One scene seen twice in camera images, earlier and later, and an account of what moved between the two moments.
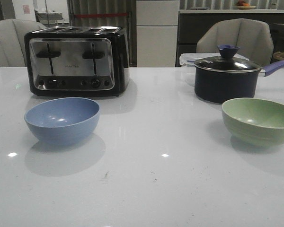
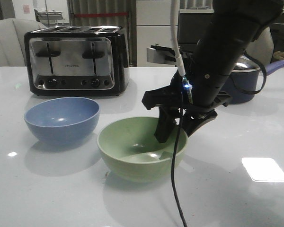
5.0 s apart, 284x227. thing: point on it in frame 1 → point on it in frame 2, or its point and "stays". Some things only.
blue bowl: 63,121 stays
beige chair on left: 7,43 stays
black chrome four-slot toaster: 77,61 stays
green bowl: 258,122 → 130,151
